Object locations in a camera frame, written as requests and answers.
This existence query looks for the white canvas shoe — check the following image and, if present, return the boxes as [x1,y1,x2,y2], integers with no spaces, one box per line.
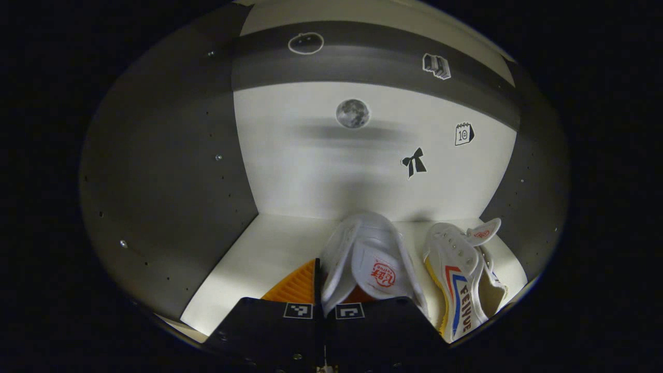
[423,218,509,343]
[320,211,429,318]

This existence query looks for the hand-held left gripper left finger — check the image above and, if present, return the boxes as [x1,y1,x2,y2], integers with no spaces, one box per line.
[206,257,326,371]

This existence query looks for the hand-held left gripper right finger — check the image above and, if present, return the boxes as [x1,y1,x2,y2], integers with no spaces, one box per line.
[324,288,450,369]

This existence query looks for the white shoe cabinet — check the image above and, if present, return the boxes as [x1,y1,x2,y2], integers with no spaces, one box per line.
[78,0,570,345]

